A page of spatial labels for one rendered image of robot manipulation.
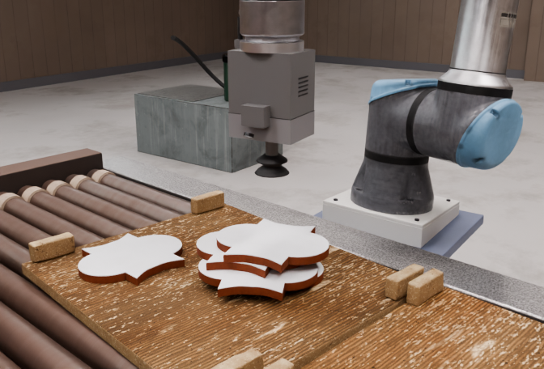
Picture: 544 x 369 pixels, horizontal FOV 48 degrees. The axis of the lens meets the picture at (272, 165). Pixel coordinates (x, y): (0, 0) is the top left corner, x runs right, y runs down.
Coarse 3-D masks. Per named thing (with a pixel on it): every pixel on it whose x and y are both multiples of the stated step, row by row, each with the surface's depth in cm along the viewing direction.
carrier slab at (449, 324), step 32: (448, 288) 76; (384, 320) 69; (416, 320) 69; (448, 320) 69; (480, 320) 69; (512, 320) 69; (352, 352) 63; (384, 352) 63; (416, 352) 63; (448, 352) 63; (480, 352) 63; (512, 352) 63
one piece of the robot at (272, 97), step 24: (240, 48) 71; (264, 48) 68; (288, 48) 69; (240, 72) 71; (264, 72) 70; (288, 72) 68; (312, 72) 73; (240, 96) 72; (264, 96) 71; (288, 96) 69; (312, 96) 74; (240, 120) 73; (264, 120) 70; (288, 120) 70; (312, 120) 75; (288, 144) 70
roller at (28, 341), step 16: (0, 304) 76; (0, 320) 72; (16, 320) 72; (0, 336) 71; (16, 336) 69; (32, 336) 69; (48, 336) 70; (16, 352) 68; (32, 352) 66; (48, 352) 66; (64, 352) 66; (32, 368) 65; (48, 368) 64; (64, 368) 63; (80, 368) 63
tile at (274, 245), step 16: (240, 224) 84; (256, 224) 84; (272, 224) 84; (224, 240) 78; (240, 240) 78; (256, 240) 78; (272, 240) 78; (288, 240) 78; (304, 240) 78; (320, 240) 78; (224, 256) 75; (240, 256) 75; (256, 256) 74; (272, 256) 74; (288, 256) 74; (304, 256) 74; (320, 256) 75
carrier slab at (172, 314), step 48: (192, 240) 90; (48, 288) 77; (96, 288) 76; (144, 288) 76; (192, 288) 76; (336, 288) 76; (384, 288) 76; (144, 336) 66; (192, 336) 66; (240, 336) 66; (288, 336) 66; (336, 336) 66
